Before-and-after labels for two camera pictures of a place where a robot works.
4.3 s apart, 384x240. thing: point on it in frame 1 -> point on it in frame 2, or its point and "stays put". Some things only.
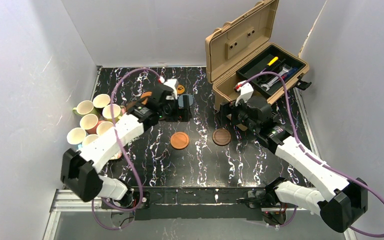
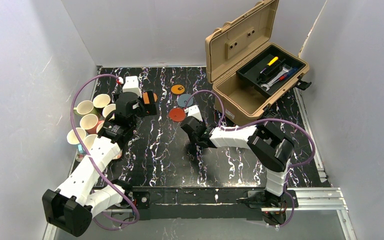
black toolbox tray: (275, 59) stays put
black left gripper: (182, 110) -> (148, 104)
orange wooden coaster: (145, 94) stays put
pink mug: (89, 122) stays put
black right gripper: (227, 112) -> (194, 131)
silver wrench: (285, 69) stays put
